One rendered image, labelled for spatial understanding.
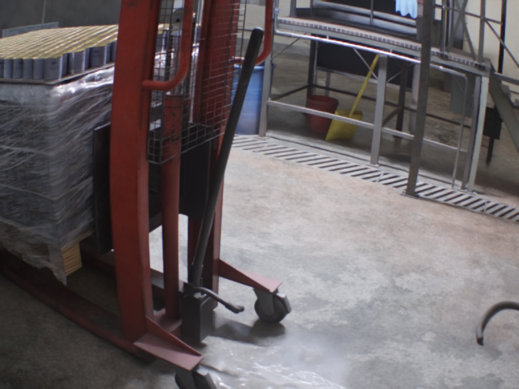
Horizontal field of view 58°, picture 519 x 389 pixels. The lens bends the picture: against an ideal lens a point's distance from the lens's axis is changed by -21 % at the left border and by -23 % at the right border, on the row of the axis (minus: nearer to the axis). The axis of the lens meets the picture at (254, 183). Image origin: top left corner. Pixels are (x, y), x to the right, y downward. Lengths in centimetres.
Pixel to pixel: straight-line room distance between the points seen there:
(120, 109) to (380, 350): 148
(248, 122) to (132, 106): 326
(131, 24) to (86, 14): 368
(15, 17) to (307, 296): 485
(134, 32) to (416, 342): 178
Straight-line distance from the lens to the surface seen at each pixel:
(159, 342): 201
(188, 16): 155
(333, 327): 252
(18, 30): 391
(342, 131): 498
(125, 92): 171
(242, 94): 180
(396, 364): 234
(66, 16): 558
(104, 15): 516
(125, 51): 169
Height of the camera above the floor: 147
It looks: 22 degrees down
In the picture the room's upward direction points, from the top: 5 degrees clockwise
